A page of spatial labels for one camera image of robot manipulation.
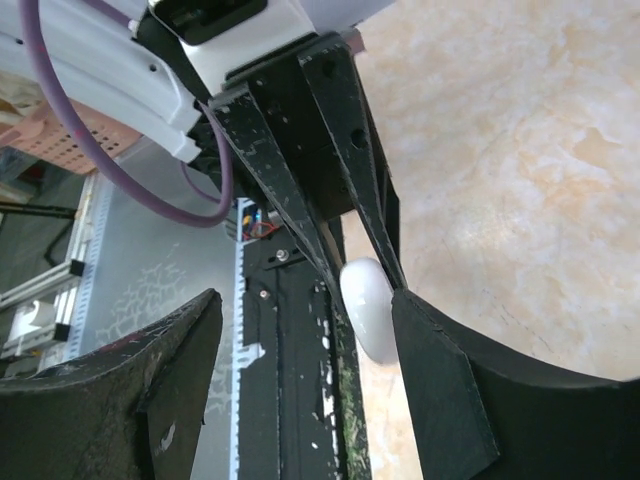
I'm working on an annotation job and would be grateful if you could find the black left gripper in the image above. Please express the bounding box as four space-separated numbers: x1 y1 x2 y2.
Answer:
210 33 407 310

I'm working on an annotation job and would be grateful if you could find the white earbud charging case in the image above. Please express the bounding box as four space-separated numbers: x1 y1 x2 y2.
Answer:
339 257 398 366

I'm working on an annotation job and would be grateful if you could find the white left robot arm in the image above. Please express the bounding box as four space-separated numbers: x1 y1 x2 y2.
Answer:
1 1 406 301

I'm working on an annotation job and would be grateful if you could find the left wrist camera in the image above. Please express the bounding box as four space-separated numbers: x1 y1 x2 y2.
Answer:
147 0 391 96

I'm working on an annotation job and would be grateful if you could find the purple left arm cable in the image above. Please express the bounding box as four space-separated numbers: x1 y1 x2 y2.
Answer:
17 0 235 229

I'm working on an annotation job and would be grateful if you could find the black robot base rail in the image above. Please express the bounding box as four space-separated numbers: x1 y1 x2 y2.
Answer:
229 198 372 479

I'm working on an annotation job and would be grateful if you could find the pink plastic basket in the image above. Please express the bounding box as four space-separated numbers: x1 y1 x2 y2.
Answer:
1 101 141 175

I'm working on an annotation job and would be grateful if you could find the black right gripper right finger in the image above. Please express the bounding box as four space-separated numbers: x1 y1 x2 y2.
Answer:
392 290 639 479

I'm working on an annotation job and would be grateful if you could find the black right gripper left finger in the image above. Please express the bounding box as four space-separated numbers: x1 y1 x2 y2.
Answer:
1 289 223 479

